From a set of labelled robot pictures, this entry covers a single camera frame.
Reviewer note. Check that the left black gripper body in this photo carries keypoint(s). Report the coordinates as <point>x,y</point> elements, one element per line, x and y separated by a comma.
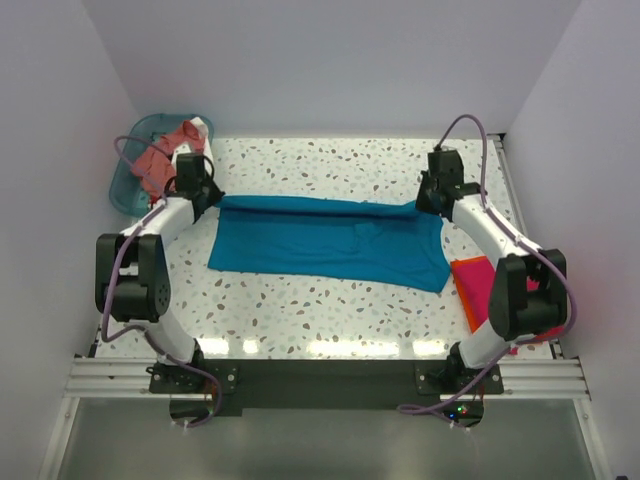
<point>211,190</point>

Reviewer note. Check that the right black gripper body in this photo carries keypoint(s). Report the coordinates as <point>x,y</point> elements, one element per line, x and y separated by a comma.
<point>425,199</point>

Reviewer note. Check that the blue t shirt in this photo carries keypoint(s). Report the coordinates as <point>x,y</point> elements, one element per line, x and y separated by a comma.
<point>391,244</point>

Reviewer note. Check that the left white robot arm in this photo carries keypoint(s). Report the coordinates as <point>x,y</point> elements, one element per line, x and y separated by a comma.
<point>132,278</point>

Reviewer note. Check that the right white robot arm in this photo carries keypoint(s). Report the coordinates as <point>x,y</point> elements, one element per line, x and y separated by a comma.
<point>497,238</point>

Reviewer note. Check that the salmon pink t shirt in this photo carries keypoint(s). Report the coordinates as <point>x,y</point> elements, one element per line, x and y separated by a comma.
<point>153,167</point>

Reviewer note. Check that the white t shirt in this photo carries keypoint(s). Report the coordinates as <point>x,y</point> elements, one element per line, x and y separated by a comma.
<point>193,136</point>

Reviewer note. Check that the teal plastic laundry basket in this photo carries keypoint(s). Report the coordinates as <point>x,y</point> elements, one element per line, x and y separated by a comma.
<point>126,193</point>

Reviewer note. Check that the folded orange t shirt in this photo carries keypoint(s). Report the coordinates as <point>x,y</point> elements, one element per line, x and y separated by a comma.
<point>473,280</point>

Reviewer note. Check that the folded magenta t shirt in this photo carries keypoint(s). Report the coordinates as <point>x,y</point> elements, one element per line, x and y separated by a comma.
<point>518,300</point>

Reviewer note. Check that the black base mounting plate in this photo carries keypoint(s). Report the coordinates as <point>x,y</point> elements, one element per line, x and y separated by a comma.
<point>229,387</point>

